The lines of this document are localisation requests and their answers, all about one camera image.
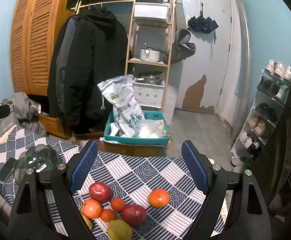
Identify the large orange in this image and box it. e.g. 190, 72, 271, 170
148, 189, 170, 208
82, 199, 103, 219

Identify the shoe rack with shoes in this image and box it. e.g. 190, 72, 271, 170
232, 59, 291, 167

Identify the grey door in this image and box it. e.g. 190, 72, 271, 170
189, 0, 234, 116

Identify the small orange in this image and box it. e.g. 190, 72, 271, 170
100, 209, 117, 222
111, 198, 126, 212

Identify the yellow fruit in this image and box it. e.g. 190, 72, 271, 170
82, 214, 93, 230

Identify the red apple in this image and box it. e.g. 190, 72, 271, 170
121, 204, 146, 227
89, 182, 113, 203

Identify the wooden shelf rack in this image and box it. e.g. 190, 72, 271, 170
125, 0, 176, 111

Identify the navy folded umbrella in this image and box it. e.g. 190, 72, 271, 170
187, 16, 219, 33

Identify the large white storage box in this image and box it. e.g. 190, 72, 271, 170
133, 2, 171, 22

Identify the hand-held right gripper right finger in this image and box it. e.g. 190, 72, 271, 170
181, 141, 272, 240

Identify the grey tote bag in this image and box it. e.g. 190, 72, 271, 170
0, 115, 20, 148

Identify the wooden clothes rail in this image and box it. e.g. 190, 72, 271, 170
68, 0, 139, 14

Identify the white shoe rack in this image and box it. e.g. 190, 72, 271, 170
230, 69, 291, 167

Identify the teal plastic basket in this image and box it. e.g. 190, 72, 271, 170
104, 110, 171, 155

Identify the glass bowl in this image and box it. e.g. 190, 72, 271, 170
14, 145, 58, 184

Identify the grey clothes pile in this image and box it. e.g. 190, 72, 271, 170
9, 92, 49, 136

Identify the grey jacket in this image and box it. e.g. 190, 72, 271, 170
56, 17, 79, 85

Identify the white pot with lid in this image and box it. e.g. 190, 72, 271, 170
140, 47, 166, 62

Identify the steel pot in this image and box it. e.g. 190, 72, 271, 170
137, 71, 163, 83

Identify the green yellow mango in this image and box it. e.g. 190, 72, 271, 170
107, 219, 133, 240

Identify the grey hanging bag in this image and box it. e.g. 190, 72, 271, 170
170, 29, 196, 64

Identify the black hooded jacket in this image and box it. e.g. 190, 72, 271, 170
48, 7, 129, 133

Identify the wooden drawer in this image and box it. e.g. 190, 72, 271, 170
39, 114, 74, 140

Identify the white printed rice bag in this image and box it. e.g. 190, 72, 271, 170
97, 75, 146, 137

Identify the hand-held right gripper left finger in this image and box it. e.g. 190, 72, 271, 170
8, 140, 98, 240

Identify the clear plastic bag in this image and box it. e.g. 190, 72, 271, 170
133, 119, 166, 138

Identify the plain cardboard box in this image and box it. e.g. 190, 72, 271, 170
103, 140, 166, 157

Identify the wooden louvered wardrobe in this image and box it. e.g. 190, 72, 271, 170
11, 0, 74, 96

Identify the white patterned crate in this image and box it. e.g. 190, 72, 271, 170
133, 81, 166, 108

